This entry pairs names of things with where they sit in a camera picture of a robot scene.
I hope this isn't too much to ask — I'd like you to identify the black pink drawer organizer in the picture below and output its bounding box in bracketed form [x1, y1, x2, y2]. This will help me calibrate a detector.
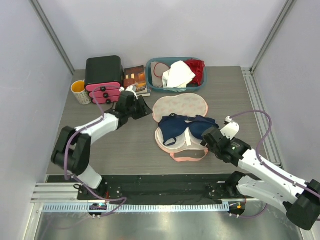
[84, 55, 124, 105]

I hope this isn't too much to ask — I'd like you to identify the white slotted cable duct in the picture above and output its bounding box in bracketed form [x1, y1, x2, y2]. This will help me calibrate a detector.
[42, 202, 230, 213]

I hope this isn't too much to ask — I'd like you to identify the red garment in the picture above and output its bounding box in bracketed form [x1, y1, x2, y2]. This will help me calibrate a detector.
[184, 58, 205, 87]

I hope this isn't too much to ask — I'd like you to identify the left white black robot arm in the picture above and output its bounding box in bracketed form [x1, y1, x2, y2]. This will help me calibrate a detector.
[51, 90, 153, 200]

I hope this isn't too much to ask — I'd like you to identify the grey cloth with red loop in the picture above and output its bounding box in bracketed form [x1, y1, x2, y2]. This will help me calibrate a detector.
[150, 61, 170, 88]

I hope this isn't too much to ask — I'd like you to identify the white cloth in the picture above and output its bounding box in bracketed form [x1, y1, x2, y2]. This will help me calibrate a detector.
[162, 60, 196, 88]

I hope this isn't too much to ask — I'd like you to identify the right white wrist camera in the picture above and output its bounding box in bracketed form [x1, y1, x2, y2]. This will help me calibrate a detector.
[220, 116, 240, 140]

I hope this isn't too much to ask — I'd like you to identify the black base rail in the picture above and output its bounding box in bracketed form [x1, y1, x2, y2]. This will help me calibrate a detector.
[77, 174, 251, 205]

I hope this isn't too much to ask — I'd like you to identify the stack of books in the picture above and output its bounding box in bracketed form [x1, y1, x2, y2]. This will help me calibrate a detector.
[123, 65, 151, 97]

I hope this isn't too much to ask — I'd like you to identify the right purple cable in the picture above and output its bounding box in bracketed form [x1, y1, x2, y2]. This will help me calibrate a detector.
[229, 110, 320, 218]

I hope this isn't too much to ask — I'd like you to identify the pink mesh laundry bag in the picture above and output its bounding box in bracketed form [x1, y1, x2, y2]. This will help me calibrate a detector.
[152, 93, 208, 162]

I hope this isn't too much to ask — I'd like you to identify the teal plastic basket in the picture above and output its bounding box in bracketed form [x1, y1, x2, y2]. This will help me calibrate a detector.
[145, 57, 208, 93]

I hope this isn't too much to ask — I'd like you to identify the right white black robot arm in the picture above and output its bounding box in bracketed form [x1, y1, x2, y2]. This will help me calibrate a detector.
[201, 127, 320, 231]

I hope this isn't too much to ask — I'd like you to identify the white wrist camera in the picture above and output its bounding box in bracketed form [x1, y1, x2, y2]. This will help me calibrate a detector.
[220, 116, 240, 140]
[119, 84, 138, 99]

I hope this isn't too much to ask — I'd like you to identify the navy blue bra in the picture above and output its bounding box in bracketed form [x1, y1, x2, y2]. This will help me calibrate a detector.
[158, 113, 219, 146]

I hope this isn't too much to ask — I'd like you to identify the yellow inside patterned mug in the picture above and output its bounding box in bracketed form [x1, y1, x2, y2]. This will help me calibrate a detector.
[70, 80, 92, 105]

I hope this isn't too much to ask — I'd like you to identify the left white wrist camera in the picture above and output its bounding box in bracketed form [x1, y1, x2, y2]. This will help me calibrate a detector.
[119, 84, 138, 99]

